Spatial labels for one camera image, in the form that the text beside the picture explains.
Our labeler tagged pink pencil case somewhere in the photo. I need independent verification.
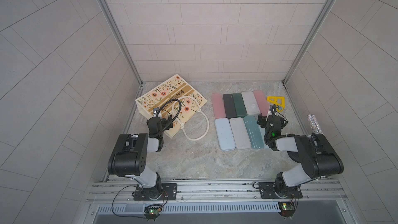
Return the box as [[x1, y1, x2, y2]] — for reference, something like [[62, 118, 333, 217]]
[[254, 90, 269, 116]]

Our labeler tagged light teal pencil case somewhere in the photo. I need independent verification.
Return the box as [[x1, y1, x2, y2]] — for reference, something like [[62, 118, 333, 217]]
[[244, 116, 265, 149]]

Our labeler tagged white grey pencil case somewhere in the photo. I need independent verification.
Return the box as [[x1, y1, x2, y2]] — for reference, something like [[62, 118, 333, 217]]
[[241, 91, 261, 116]]

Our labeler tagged floral canvas tote bag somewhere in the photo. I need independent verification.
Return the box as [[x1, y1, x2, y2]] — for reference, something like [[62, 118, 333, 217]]
[[135, 74, 208, 138]]

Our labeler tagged dark green pencil case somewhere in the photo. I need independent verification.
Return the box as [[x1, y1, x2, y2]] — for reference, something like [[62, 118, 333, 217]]
[[232, 93, 247, 118]]

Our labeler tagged translucent white pencil case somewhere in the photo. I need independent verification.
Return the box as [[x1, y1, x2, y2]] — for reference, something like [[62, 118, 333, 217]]
[[230, 118, 251, 150]]

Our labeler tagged black pencil case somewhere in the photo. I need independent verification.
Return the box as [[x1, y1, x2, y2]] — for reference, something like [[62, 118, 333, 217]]
[[223, 94, 237, 119]]

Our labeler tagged light blue grey pencil case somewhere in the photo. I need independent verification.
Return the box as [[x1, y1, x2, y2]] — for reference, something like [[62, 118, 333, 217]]
[[215, 118, 236, 151]]

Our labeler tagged salmon red pencil case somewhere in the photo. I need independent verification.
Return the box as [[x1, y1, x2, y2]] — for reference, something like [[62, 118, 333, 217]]
[[211, 93, 226, 119]]

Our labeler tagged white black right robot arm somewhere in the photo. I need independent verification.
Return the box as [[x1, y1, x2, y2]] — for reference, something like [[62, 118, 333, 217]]
[[258, 114, 344, 199]]

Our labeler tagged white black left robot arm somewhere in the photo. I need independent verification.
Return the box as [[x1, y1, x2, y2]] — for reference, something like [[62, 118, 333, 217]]
[[108, 117, 177, 201]]

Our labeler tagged yellow triangular wooden toy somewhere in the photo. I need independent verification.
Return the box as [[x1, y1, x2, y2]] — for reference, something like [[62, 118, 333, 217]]
[[266, 96, 286, 113]]

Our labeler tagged glittery silver microphone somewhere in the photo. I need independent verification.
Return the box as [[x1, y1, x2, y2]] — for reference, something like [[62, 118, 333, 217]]
[[307, 115, 323, 134]]

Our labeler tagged left circuit board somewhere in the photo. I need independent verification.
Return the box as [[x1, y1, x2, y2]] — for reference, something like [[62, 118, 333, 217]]
[[144, 204, 163, 221]]

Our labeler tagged circuit board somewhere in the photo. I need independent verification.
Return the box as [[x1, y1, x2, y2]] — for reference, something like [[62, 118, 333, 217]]
[[278, 202, 296, 218], [144, 204, 163, 221]]

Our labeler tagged right circuit board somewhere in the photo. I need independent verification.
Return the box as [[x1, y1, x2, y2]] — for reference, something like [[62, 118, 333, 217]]
[[278, 202, 296, 218]]

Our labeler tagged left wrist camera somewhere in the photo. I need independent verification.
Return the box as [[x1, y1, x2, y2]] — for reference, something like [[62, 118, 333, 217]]
[[153, 107, 164, 119]]

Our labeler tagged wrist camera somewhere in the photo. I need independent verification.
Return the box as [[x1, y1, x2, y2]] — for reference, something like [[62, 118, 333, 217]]
[[267, 104, 280, 122], [153, 107, 164, 119]]

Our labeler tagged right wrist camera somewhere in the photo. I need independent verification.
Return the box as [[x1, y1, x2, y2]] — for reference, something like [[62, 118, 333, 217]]
[[267, 104, 280, 122]]

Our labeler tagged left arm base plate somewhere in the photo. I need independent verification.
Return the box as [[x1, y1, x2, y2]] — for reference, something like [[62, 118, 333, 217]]
[[132, 183, 178, 201]]

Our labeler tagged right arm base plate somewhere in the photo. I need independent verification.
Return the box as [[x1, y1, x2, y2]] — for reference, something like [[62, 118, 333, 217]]
[[252, 181, 303, 200]]

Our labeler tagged aluminium mounting rail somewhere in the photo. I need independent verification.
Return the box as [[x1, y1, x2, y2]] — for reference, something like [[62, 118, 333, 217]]
[[83, 179, 347, 204]]

